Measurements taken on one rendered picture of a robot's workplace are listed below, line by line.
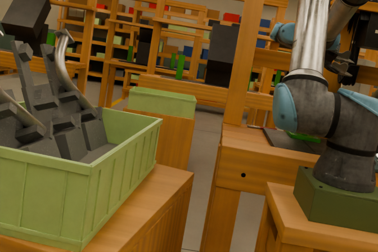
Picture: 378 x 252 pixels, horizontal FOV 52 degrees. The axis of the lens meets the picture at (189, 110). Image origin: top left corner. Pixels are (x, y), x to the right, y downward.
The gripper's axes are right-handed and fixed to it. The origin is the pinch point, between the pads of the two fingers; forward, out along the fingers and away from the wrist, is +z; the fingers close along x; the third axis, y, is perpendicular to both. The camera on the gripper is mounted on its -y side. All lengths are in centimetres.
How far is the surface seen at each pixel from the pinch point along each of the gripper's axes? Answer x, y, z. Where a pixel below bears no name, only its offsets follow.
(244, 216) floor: 7, -180, 18
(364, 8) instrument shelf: 30.2, 9.1, -2.7
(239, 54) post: 10, -27, -43
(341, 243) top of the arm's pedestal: -88, 27, -6
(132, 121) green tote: -62, -8, -66
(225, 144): -54, -8, -35
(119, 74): 507, -755, -309
